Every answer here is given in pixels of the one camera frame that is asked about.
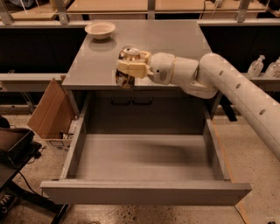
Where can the white ceramic bowl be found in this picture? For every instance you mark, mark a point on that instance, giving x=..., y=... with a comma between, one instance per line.
x=100, y=30

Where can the open grey top drawer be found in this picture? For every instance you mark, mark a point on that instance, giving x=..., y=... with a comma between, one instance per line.
x=147, y=150

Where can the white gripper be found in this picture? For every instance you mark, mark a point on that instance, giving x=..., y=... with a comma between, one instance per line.
x=161, y=68

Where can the orange soda can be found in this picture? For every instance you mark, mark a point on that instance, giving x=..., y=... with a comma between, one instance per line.
x=124, y=80

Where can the grey metal cabinet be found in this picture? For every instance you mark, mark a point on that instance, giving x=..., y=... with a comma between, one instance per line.
x=142, y=80

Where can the brown cardboard box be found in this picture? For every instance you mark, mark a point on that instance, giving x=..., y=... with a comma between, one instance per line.
x=52, y=118

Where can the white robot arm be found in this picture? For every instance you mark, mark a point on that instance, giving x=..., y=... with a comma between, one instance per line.
x=204, y=78

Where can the black tray on cart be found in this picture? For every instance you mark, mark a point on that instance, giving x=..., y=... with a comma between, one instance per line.
x=13, y=142

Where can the clear sanitizer bottle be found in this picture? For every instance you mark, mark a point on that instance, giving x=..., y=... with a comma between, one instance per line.
x=273, y=70
x=256, y=66

